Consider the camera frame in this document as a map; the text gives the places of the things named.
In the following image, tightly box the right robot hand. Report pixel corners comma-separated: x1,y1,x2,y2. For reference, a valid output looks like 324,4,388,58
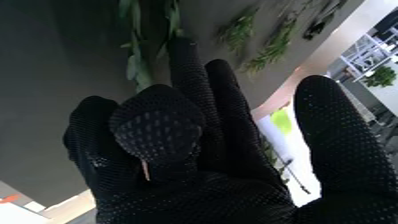
61,36,398,224

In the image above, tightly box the dark mat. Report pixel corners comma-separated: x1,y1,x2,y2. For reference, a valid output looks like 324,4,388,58
0,0,180,208

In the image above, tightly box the green sprig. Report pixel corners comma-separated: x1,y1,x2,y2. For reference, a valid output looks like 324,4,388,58
116,0,187,93
244,14,301,74
217,6,262,53

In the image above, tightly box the white sheet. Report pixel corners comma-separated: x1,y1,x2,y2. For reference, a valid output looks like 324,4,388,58
177,0,370,113

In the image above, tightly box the green potted plant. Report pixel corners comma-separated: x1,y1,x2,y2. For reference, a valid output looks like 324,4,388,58
361,65,398,88

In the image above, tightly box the dark flower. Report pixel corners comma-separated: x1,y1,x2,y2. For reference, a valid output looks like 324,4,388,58
301,0,349,42

